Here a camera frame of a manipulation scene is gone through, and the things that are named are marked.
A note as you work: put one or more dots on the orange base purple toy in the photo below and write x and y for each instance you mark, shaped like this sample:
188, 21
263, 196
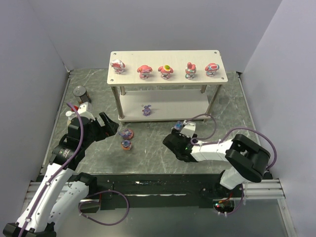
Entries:
126, 145

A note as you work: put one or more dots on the white two-tier shelf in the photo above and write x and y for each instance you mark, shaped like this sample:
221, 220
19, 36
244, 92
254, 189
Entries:
176, 98

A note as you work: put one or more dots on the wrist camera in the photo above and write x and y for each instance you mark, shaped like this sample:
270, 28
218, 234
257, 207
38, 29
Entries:
188, 128
85, 110

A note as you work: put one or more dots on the purple white toy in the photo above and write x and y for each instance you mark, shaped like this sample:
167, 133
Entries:
178, 126

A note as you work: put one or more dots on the dark soda can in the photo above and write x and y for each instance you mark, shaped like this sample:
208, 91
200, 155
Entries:
81, 94

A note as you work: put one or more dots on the pink white toy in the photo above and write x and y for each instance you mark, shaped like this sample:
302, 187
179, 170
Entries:
118, 66

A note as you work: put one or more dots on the red bunny ear toy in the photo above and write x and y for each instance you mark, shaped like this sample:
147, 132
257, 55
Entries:
190, 70

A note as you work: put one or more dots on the small electronics board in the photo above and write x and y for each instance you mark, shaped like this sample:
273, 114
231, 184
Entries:
222, 206

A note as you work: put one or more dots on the beige pump lotion bottle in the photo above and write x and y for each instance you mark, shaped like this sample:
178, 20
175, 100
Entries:
70, 115

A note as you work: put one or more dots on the pink blue goggles toy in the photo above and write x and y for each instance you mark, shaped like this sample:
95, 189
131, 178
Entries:
211, 69

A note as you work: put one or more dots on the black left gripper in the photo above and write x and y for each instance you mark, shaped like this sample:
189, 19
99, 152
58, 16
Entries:
100, 128

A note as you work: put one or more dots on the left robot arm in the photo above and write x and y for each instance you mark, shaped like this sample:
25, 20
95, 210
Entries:
48, 209

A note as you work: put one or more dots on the purple spotted toy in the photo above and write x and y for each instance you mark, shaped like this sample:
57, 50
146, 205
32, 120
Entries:
126, 134

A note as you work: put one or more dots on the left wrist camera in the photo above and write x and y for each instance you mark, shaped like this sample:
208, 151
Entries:
85, 110

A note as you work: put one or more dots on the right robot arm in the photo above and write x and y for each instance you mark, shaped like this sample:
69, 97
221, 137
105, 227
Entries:
248, 160

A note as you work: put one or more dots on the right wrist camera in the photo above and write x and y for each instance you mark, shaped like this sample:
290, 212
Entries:
188, 128

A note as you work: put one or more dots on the black front base bar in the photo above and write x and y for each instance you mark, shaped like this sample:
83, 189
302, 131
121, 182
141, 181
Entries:
157, 190

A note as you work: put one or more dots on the pink toy yellow hat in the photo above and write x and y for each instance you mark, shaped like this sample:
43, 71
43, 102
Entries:
165, 71

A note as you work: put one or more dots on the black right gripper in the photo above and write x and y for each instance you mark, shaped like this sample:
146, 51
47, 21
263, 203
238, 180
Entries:
175, 142

